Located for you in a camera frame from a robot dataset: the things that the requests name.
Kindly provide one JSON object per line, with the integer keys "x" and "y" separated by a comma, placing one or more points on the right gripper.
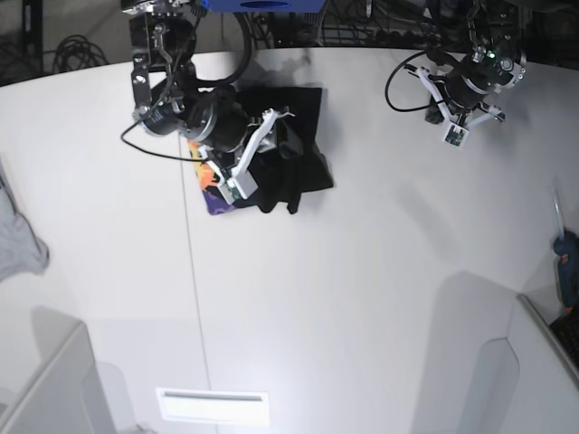
{"x": 229, "y": 136}

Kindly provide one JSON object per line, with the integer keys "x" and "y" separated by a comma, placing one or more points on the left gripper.
{"x": 455, "y": 99}

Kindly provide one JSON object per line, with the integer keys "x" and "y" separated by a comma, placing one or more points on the black T-shirt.
{"x": 284, "y": 173}

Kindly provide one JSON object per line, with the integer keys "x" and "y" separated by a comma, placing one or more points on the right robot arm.
{"x": 170, "y": 97}

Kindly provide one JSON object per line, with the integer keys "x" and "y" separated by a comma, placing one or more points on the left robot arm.
{"x": 485, "y": 59}

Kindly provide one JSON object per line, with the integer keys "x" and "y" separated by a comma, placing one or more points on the blue plastic box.
{"x": 275, "y": 6}

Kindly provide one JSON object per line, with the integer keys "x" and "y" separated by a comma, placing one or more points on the clear glue stick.
{"x": 558, "y": 216}

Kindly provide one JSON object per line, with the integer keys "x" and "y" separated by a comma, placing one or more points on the blue glue gun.
{"x": 566, "y": 250}

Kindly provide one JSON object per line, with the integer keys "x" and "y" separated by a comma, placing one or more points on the black keyboard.
{"x": 565, "y": 329}

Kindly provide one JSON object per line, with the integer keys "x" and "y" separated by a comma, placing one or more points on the white table slot plate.
{"x": 214, "y": 407}

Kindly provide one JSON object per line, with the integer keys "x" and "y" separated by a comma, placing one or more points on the white partition right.
{"x": 527, "y": 384}

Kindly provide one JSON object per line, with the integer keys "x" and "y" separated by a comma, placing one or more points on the grey cloth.
{"x": 21, "y": 250}

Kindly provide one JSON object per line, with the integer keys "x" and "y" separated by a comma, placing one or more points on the white cabinet left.
{"x": 65, "y": 393}

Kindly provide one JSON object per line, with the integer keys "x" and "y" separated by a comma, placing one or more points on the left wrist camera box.
{"x": 455, "y": 135}

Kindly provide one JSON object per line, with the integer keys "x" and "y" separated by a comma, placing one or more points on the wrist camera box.
{"x": 239, "y": 187}
{"x": 455, "y": 135}

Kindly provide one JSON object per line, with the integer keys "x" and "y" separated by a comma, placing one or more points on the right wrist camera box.
{"x": 239, "y": 187}

